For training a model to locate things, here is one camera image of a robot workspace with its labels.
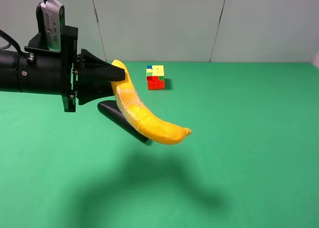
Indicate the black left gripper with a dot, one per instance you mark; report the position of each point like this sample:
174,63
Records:
96,73

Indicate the yellow banana with tape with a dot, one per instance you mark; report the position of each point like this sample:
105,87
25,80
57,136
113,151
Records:
140,117

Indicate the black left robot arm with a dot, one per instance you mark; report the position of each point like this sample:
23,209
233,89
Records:
77,77

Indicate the black glasses case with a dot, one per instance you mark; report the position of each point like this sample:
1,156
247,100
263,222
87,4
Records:
110,109

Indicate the multicoloured puzzle cube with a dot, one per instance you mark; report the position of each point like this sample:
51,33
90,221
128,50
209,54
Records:
155,77

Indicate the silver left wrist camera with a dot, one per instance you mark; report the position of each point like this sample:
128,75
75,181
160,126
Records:
51,18

